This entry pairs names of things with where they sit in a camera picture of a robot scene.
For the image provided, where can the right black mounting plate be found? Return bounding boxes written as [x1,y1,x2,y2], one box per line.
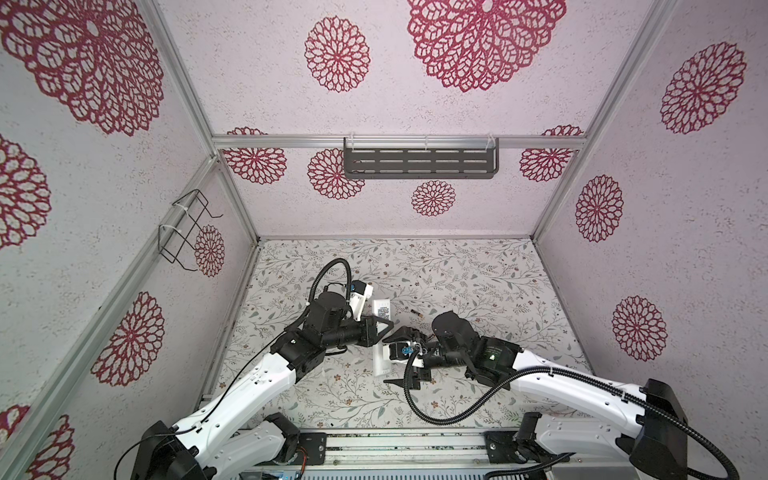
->
[483,430,573,465]

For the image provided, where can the black wire wall rack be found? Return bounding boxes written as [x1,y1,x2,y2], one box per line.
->
[156,189,226,277]

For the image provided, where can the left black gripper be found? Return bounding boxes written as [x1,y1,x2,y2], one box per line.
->
[323,314,394,351]

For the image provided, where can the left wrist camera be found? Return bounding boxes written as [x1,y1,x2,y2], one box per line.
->
[349,280,373,322]

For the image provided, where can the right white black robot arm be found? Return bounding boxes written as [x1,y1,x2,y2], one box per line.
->
[378,311,698,479]

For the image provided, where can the black mounting plate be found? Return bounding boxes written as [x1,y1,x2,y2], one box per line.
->
[483,430,573,465]
[242,431,328,467]

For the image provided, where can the white remote control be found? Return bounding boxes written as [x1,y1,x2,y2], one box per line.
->
[372,299,394,378]

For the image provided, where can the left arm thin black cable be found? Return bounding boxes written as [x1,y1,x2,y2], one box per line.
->
[112,257,354,480]

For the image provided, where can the grey slotted metal shelf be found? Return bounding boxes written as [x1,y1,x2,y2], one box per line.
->
[342,138,499,180]

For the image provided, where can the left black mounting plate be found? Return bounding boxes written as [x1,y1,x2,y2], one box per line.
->
[242,431,328,467]

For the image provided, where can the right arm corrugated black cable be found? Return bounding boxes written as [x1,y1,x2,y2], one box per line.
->
[401,347,742,480]

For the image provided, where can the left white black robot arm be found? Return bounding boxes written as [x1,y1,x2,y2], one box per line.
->
[131,292,394,479]

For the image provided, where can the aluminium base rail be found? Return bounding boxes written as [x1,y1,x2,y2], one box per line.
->
[234,416,641,478]

